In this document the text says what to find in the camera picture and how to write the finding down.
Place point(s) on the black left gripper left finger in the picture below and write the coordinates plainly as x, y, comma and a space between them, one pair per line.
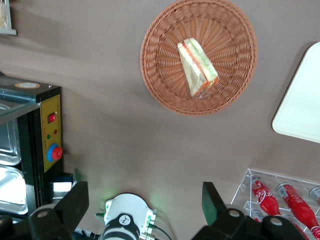
71, 200

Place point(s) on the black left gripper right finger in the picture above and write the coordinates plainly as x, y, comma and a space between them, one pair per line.
212, 205

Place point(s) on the triangle sandwich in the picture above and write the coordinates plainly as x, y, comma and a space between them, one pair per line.
197, 67

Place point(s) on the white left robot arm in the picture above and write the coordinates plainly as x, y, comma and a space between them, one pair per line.
125, 215

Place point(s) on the white rectangular tray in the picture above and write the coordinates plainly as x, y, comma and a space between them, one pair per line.
302, 100

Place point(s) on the round brown wicker basket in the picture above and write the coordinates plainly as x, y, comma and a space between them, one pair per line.
225, 27

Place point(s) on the small dark box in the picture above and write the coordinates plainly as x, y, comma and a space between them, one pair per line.
62, 186

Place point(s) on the clear acrylic bottle rack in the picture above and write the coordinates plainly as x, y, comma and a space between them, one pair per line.
242, 190

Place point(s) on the red knob on blue base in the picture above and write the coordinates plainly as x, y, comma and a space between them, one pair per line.
55, 152

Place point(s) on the steel pan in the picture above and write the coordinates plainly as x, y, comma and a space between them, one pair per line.
8, 140
12, 190

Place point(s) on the black glass warming cabinet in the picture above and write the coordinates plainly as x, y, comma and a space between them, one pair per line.
32, 140

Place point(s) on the grey framed display box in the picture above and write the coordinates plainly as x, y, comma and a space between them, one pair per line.
7, 25

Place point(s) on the red rocker switch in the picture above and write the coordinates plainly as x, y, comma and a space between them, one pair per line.
52, 117

